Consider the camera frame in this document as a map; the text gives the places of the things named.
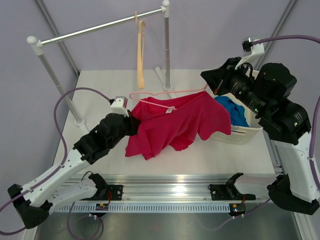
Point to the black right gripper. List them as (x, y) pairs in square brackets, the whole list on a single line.
[(218, 79)]

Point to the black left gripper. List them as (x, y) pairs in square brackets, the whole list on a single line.
[(133, 125)]

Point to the pink t shirt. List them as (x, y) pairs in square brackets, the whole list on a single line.
[(176, 122)]

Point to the blue t shirt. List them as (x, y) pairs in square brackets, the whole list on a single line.
[(236, 112)]

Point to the beige plastic hanger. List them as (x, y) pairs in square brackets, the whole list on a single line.
[(140, 24)]

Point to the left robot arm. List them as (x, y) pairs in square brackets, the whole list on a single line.
[(36, 200)]

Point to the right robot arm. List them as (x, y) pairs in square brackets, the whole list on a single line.
[(287, 125)]

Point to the cream laundry basket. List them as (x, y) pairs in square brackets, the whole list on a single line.
[(240, 134)]

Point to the metal clothes rack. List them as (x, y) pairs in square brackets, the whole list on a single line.
[(37, 47)]

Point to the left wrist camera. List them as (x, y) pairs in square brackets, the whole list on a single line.
[(118, 105)]

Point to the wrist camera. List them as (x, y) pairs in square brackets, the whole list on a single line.
[(252, 52), (118, 105)]

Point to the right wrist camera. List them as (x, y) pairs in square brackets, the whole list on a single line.
[(252, 52)]

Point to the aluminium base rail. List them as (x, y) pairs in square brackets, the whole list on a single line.
[(166, 187)]

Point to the white slotted cable duct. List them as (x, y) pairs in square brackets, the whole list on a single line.
[(118, 207)]

